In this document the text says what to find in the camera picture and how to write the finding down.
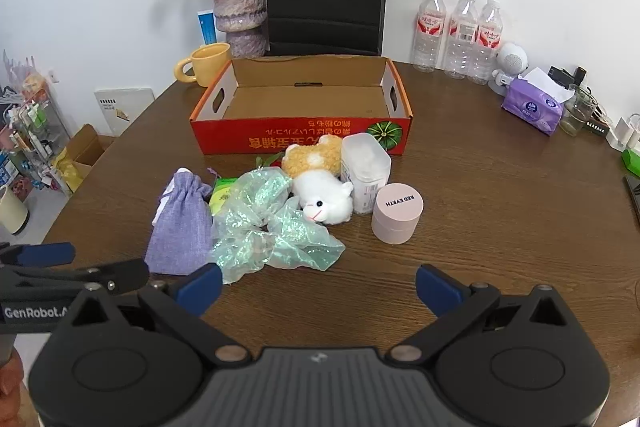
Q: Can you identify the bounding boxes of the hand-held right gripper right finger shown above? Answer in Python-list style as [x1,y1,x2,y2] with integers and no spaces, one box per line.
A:
[387,263,576,365]

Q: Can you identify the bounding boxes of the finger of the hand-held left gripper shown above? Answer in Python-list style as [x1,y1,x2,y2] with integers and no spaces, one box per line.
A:
[0,242,76,267]
[0,258,151,295]

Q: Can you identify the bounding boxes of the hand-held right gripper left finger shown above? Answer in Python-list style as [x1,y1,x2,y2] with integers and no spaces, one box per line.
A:
[65,263,253,366]

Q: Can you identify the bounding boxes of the purple drawstring pouch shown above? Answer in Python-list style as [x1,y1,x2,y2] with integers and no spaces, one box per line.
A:
[145,167,215,277]

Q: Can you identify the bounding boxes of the pink round jar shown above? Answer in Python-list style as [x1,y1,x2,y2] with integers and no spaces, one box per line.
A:
[371,183,425,245]

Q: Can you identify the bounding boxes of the iridescent organza bag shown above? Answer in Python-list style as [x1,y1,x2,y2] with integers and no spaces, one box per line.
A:
[210,169,347,285]

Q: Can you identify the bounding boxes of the green tissue packet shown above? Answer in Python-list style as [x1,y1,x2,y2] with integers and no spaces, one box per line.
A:
[209,177,240,215]

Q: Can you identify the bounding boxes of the translucent cotton swab container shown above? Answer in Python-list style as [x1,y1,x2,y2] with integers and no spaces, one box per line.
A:
[340,133,392,214]

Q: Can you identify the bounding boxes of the yellow and white plush toy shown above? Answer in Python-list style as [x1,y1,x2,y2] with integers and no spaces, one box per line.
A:
[281,134,355,226]

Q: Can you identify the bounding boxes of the red cardboard box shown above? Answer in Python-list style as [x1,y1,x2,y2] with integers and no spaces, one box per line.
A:
[189,56,415,156]

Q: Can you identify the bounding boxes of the wooden desktop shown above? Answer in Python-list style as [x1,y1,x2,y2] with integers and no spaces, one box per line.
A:
[42,59,640,427]

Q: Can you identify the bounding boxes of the person's left hand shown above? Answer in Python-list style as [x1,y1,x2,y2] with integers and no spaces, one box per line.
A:
[0,349,24,408]

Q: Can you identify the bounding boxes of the white waste bin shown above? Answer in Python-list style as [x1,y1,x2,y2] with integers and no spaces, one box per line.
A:
[0,184,30,237]

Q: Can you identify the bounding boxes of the brown cardboard carton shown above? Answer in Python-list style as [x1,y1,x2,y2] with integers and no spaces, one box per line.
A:
[52,123,116,194]

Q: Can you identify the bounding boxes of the purple tissue pack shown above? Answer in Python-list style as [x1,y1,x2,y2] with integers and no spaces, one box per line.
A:
[501,67,576,136]

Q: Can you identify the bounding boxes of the dark phone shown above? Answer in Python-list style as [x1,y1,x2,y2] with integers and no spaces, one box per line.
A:
[622,174,640,228]

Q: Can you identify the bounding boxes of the clear glass cup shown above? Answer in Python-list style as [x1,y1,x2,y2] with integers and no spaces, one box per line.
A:
[559,84,598,138]

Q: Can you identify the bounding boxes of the yellow mug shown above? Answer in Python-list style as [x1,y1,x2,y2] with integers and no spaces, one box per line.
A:
[173,42,233,88]

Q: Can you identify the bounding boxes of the white charger plugs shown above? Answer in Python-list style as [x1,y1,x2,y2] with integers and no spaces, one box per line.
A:
[606,112,640,152]

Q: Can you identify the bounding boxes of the white round speaker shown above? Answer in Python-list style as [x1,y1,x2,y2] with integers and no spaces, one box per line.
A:
[492,42,531,96]

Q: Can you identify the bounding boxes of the clear water bottle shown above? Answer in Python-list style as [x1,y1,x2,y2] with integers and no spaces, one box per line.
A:
[443,0,478,80]
[467,0,503,85]
[412,0,447,72]

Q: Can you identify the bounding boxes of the black small device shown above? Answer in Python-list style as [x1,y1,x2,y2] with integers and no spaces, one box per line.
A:
[547,66,588,88]

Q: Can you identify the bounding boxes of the blue ointment tube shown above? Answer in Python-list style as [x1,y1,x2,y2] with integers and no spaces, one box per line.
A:
[197,10,218,45]

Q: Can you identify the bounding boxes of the purple textured vase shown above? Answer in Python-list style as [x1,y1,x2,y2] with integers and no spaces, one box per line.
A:
[209,0,268,58]

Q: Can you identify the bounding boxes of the wire storage rack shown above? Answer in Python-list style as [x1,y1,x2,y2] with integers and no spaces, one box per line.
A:
[0,52,71,198]

